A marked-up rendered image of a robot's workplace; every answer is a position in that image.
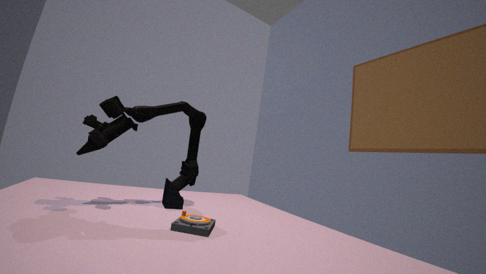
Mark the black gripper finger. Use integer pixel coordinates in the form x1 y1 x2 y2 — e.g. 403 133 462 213
76 135 101 155

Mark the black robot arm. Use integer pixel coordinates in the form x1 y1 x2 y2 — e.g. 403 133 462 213
83 96 206 193

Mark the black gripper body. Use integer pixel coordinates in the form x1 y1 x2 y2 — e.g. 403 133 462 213
89 122 121 148

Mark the orange round plate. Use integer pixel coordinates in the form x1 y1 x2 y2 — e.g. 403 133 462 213
180 210 211 224

